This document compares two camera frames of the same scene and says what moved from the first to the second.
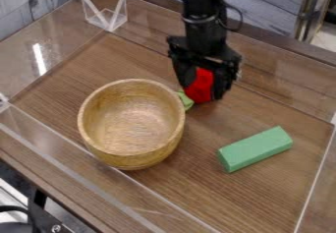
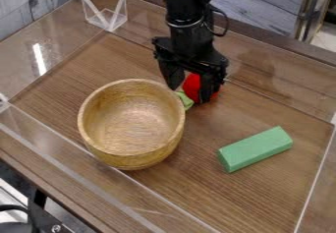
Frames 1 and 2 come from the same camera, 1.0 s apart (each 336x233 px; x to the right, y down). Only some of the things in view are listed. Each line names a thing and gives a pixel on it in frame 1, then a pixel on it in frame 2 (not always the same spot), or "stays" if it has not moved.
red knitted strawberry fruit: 199,90 stays
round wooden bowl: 130,121 stays
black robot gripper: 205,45 to 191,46
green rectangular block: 253,150 stays
